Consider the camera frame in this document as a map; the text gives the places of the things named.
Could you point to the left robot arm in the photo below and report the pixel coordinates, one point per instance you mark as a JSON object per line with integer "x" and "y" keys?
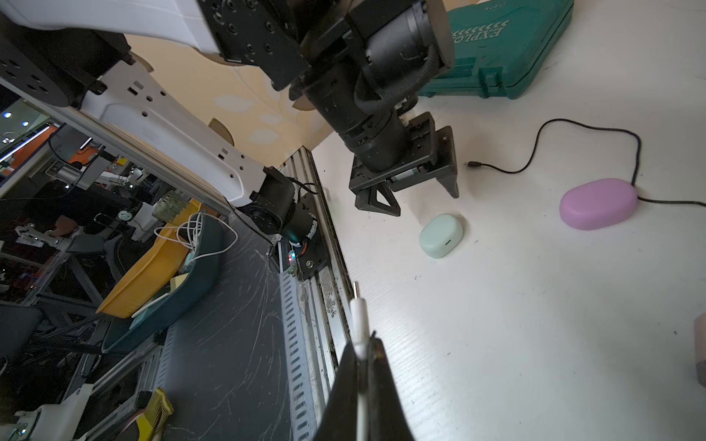
{"x": 211, "y": 84}

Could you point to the dark green tray outside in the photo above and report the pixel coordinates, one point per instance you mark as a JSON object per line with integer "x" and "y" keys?
{"x": 124, "y": 335}

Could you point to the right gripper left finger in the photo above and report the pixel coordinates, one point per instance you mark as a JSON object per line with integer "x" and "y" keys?
{"x": 339, "y": 421}

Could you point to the green tool case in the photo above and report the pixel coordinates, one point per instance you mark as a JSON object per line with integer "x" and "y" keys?
{"x": 500, "y": 47}

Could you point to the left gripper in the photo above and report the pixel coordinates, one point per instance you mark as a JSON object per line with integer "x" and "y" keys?
{"x": 366, "y": 58}

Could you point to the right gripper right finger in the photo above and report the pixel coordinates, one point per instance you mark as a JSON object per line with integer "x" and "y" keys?
{"x": 386, "y": 420}

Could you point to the yellow tray outside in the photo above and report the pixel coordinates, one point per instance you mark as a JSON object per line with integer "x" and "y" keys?
{"x": 152, "y": 271}

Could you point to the mint earbud case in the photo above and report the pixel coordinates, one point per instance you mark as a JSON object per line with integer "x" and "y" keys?
{"x": 441, "y": 235}

